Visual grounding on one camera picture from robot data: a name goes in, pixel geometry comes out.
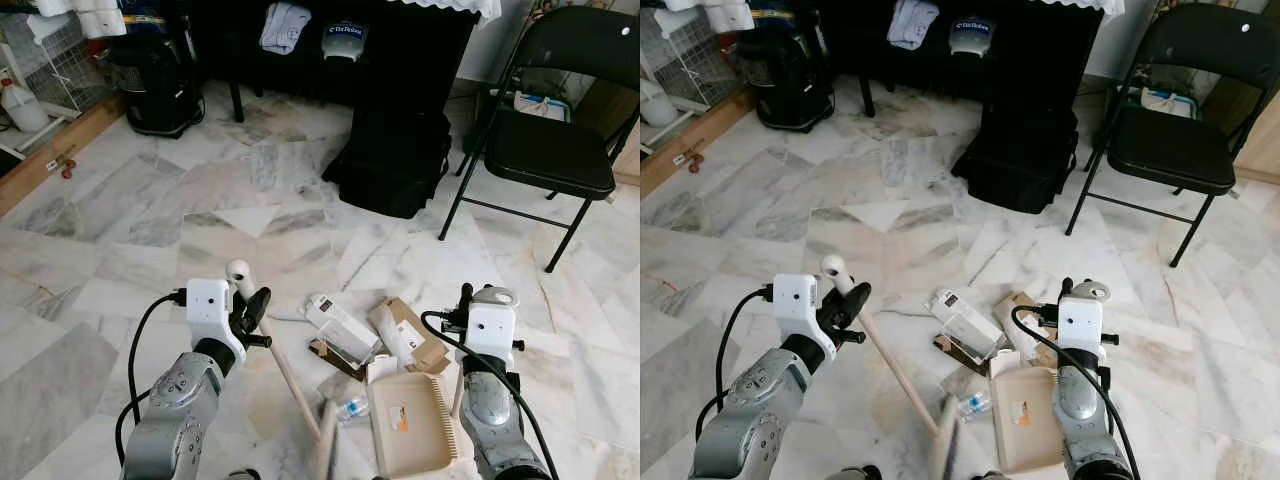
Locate beige broom with purple bristles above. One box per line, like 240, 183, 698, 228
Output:
226, 259, 343, 480
821, 254, 963, 480

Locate beige long-handled dustpan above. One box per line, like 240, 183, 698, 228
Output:
364, 286, 521, 480
988, 280, 1111, 476

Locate wooden floor ledge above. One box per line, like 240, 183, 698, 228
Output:
0, 95, 128, 218
640, 90, 756, 198

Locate white carton box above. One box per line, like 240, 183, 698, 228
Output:
930, 289, 1006, 363
304, 294, 383, 367

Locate black fabric bag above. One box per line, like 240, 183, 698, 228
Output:
950, 100, 1081, 215
321, 100, 454, 220

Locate black folding chair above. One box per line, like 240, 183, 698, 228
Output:
1064, 3, 1280, 269
438, 5, 641, 274

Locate white and blue box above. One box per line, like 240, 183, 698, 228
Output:
513, 89, 573, 125
1140, 87, 1199, 121

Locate black round appliance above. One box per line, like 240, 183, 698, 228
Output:
107, 28, 207, 140
738, 25, 837, 134

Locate black table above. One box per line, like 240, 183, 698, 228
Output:
820, 0, 1106, 121
186, 0, 483, 126

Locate white plastic jug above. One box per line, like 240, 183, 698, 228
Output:
640, 78, 679, 128
0, 78, 51, 134

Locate dark blue printed cap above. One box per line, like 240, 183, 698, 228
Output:
948, 17, 997, 58
321, 21, 370, 64

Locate grey folded shirt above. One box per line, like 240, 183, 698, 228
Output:
887, 0, 941, 51
259, 1, 314, 57

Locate white lace tablecloth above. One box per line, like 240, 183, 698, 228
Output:
385, 0, 502, 27
1035, 0, 1126, 23

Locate blue yellow package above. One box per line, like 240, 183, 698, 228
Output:
748, 0, 801, 31
117, 0, 169, 37

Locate white cloths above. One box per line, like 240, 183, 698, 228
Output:
660, 0, 756, 36
28, 0, 128, 43

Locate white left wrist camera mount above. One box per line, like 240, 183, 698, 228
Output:
772, 274, 824, 347
185, 279, 237, 347

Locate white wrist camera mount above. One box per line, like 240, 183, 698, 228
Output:
185, 279, 237, 347
1056, 297, 1105, 363
465, 302, 518, 363
772, 274, 824, 347

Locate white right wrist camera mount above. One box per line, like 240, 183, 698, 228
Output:
1056, 297, 1105, 363
465, 302, 518, 363

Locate white wire cage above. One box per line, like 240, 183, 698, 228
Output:
0, 10, 123, 119
640, 8, 751, 111

